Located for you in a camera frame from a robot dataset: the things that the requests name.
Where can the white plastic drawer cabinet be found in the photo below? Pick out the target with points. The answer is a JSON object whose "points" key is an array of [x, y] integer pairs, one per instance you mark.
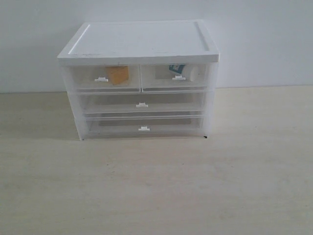
{"points": [[138, 44]]}

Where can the white blue-labelled bottle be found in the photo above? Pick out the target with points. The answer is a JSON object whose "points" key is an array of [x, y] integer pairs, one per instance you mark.
{"points": [[184, 72]]}

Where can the yellow wedge block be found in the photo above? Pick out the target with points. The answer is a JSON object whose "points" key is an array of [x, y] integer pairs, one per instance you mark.
{"points": [[117, 74]]}

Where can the clear drawer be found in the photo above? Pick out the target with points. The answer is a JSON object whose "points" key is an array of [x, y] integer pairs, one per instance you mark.
{"points": [[92, 104], [94, 78], [110, 127], [156, 78]]}

